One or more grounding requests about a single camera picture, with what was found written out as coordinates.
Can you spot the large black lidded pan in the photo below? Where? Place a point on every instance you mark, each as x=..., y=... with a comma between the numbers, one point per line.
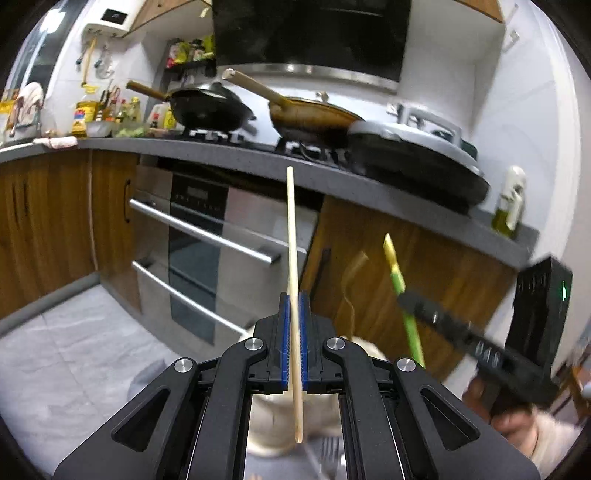
x=421, y=153

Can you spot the olive oil bottle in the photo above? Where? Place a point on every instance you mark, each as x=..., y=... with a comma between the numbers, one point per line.
x=511, y=202

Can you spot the brown pan wooden handle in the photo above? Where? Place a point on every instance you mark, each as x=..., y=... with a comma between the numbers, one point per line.
x=300, y=120

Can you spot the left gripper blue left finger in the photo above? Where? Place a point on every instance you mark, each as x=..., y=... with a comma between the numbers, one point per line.
x=191, y=421

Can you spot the cream ceramic utensil holder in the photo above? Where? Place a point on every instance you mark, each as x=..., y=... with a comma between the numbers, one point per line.
x=271, y=423

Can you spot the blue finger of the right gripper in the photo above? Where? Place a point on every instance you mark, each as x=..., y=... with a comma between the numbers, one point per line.
x=440, y=320

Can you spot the built-in steel oven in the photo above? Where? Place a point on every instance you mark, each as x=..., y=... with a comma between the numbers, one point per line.
x=211, y=253

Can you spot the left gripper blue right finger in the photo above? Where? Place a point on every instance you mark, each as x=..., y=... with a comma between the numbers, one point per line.
x=398, y=422

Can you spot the wooden chopstick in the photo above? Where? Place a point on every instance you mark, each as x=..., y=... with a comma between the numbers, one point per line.
x=296, y=377

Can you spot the person's right hand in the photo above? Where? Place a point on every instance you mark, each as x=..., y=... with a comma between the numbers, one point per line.
x=535, y=433

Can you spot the wooden cabinet door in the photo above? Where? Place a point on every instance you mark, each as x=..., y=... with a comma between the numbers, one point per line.
x=464, y=281

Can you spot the yellow cooking oil bottle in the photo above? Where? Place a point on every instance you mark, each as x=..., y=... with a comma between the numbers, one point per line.
x=84, y=111

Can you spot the black range hood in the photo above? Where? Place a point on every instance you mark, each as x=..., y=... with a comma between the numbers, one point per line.
x=355, y=41

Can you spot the black wok wooden handle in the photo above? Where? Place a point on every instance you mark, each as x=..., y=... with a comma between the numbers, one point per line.
x=214, y=108

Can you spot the white water heater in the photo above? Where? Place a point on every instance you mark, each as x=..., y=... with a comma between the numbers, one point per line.
x=112, y=18

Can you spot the gold fork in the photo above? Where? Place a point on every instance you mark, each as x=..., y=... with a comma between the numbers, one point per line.
x=348, y=278

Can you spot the blue plaid tablecloth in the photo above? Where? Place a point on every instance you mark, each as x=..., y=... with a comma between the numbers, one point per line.
x=318, y=458

